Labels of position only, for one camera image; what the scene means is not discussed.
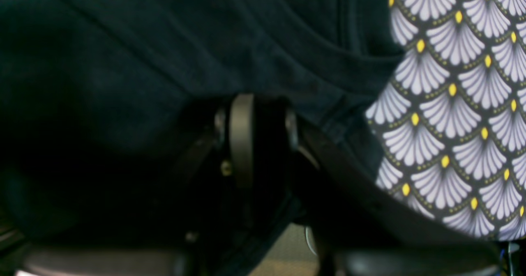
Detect black right gripper image-right left finger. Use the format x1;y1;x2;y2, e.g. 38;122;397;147
156;93;256;276

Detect fan-patterned table cloth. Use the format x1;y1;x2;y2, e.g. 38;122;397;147
366;0;526;241

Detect dark grey T-shirt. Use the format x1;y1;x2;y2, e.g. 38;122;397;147
0;0;407;276

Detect black right gripper image-right right finger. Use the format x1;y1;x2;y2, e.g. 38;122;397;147
284;107;502;276

